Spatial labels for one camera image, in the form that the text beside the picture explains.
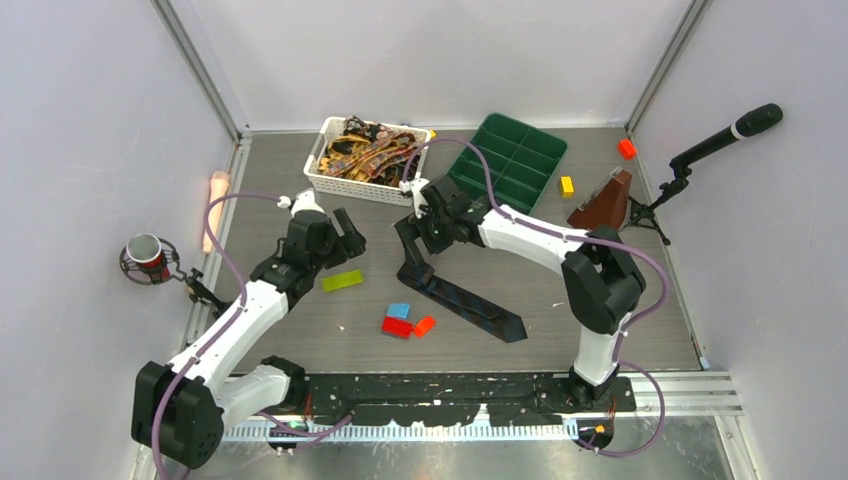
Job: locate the black handheld microphone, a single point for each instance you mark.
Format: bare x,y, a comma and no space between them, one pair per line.
748,125

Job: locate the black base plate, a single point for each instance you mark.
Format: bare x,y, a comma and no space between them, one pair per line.
450,399

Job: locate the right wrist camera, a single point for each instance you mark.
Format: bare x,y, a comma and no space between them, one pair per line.
414,189

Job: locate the black tripod left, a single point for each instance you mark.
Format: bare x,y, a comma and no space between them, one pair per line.
199,293

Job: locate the red silver studio microphone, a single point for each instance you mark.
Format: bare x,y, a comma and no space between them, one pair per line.
150,260

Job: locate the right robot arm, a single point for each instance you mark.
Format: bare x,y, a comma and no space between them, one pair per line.
602,282

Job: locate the orange block in corner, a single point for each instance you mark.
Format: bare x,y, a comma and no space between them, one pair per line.
627,149

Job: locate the green divided tray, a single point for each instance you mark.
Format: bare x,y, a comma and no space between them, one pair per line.
522,159

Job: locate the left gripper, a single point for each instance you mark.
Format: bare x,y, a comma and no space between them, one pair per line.
352,241

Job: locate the pile of patterned ties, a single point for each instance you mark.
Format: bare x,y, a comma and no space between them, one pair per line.
370,152

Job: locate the red block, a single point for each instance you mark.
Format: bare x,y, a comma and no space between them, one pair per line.
397,328

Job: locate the orange-red small block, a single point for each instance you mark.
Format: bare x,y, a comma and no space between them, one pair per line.
425,325

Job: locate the blue block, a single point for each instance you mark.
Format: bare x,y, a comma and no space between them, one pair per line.
398,310

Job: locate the peach cylinder handle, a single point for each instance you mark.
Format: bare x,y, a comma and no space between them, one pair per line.
219,186

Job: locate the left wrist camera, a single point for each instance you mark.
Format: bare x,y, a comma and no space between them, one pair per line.
304,201

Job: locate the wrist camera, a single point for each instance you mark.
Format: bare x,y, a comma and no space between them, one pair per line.
304,201
414,189

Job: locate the navy brown striped tie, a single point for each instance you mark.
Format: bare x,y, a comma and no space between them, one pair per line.
486,315

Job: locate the yellow block near tray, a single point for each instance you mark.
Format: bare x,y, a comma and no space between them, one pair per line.
566,187

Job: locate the lime green flat block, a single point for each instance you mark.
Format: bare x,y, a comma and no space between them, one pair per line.
342,280

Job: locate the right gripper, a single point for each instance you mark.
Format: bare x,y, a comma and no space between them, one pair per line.
409,230

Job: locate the white perforated basket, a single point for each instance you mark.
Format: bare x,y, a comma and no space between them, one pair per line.
384,194

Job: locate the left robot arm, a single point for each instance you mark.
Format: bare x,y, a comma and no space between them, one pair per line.
183,408

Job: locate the black microphone tripod right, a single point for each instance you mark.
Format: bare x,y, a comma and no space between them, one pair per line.
643,215

